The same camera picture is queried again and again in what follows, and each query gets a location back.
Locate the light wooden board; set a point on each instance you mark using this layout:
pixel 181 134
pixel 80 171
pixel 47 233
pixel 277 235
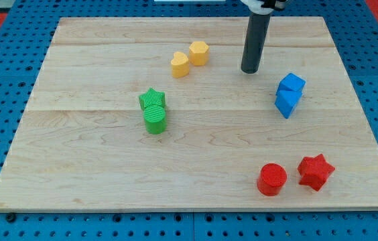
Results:
pixel 82 145

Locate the green star block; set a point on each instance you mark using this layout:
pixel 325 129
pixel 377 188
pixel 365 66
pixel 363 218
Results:
pixel 152 97

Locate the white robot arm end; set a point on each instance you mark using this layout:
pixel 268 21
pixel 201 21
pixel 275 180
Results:
pixel 265 7

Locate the yellow hexagon block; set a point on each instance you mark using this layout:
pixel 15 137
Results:
pixel 198 53

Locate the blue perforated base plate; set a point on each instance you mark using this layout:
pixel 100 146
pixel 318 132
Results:
pixel 24 39

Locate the red cylinder block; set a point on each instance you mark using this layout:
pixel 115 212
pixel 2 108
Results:
pixel 272 178

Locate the green cylinder block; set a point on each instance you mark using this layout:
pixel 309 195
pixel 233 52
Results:
pixel 155 119

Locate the yellow heart block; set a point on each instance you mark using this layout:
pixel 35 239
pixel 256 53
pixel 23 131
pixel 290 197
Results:
pixel 179 65

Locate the blue triangle block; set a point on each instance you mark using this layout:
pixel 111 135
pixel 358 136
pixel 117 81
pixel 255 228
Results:
pixel 286 102

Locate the blue cube block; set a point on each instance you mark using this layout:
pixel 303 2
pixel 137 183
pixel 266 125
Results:
pixel 292 83

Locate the red star block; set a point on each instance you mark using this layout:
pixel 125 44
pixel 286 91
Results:
pixel 315 171

